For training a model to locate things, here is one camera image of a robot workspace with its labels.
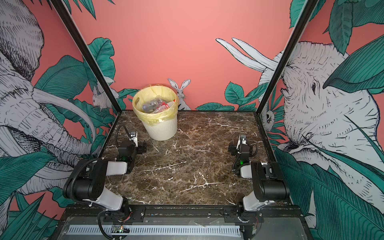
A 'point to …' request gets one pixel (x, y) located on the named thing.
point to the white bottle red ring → (164, 105)
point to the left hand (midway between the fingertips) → (136, 137)
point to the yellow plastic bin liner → (155, 91)
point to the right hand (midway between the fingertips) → (238, 139)
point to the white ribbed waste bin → (166, 131)
